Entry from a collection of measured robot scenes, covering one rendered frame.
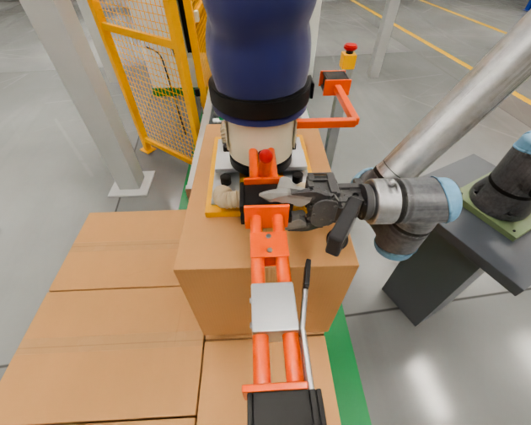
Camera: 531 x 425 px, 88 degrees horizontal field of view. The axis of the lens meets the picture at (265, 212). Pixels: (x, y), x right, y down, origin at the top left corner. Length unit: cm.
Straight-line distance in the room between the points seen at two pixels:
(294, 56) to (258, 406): 53
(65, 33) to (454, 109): 178
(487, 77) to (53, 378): 132
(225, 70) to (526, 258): 105
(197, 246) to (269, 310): 30
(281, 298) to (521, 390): 162
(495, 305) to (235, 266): 171
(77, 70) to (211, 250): 156
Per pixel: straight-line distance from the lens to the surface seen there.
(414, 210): 57
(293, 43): 57
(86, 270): 130
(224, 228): 66
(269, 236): 45
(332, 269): 62
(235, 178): 75
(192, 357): 100
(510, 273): 113
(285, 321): 39
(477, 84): 69
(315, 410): 36
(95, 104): 206
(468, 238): 115
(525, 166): 114
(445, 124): 69
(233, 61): 56
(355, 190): 57
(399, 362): 167
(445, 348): 179
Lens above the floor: 148
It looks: 47 degrees down
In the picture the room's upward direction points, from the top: straight up
